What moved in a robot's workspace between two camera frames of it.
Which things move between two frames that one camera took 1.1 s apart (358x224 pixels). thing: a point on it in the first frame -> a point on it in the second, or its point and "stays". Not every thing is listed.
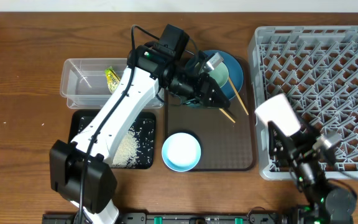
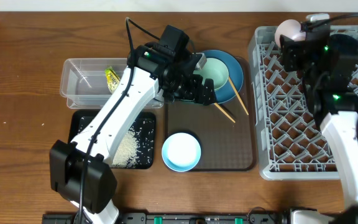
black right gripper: x=293 y=146 -> x=291 y=52
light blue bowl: x=181 y=152 stays
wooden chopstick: x=238 y=96 stays
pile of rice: x=128 y=155 stays
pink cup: x=278 y=110 -> x=290 y=28
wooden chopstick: x=227 y=114 stays
